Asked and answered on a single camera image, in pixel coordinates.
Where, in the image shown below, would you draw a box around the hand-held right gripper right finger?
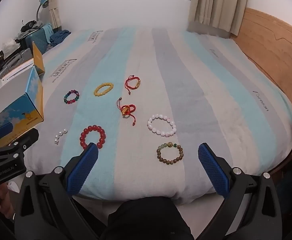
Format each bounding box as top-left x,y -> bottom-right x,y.
193,142 -> 287,240

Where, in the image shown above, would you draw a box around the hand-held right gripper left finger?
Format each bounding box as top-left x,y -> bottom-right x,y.
14,142 -> 107,240

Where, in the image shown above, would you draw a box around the white blue cardboard box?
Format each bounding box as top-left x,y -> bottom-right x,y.
0,41 -> 46,150

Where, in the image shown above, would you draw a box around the red bead bracelet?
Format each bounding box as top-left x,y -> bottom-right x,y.
80,125 -> 107,149

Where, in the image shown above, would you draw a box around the brown wooden bead bracelet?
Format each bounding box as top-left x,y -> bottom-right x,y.
157,142 -> 184,166

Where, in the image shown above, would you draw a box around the multicoloured bead bracelet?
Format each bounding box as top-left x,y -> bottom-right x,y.
64,89 -> 80,105

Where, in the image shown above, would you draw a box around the red braided bracelet yellow charm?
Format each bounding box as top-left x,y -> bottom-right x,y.
116,98 -> 137,126

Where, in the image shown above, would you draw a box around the pink white bead bracelet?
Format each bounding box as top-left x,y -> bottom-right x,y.
147,114 -> 177,137

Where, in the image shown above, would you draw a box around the person's left hand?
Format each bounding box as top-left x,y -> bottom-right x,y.
0,181 -> 16,222

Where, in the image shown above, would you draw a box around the grey suitcase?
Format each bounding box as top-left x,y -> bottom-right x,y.
0,47 -> 34,78

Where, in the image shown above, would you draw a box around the white plastic bag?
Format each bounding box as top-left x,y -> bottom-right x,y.
1,39 -> 19,53

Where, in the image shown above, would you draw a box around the striped blue grey blanket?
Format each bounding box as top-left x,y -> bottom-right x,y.
23,27 -> 292,203

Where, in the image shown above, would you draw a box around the teal suitcase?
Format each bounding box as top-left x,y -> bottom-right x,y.
23,25 -> 53,55

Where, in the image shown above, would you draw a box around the grey clothes pile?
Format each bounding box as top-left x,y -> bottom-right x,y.
13,21 -> 45,42

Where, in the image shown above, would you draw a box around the blue folded clothes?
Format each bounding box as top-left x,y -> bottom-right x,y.
49,29 -> 71,47

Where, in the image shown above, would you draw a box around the black bag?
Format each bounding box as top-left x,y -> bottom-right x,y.
20,19 -> 38,32

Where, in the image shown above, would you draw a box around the light wooden headboard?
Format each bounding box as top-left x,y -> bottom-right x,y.
230,7 -> 292,120

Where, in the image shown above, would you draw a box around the narrow beige curtain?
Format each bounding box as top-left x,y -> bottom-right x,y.
45,0 -> 62,29

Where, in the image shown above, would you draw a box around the teal desk lamp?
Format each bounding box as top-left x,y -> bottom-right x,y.
35,0 -> 49,22

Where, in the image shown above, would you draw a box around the wide beige curtain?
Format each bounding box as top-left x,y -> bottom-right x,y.
187,0 -> 248,39

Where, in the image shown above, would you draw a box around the white pearl bracelet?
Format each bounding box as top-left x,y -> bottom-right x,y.
53,129 -> 68,145

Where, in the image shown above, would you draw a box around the yellow bead bracelet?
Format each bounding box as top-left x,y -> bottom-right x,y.
94,82 -> 114,97

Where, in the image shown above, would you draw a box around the red cord bracelet gold bar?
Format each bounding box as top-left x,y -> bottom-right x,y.
125,75 -> 141,96

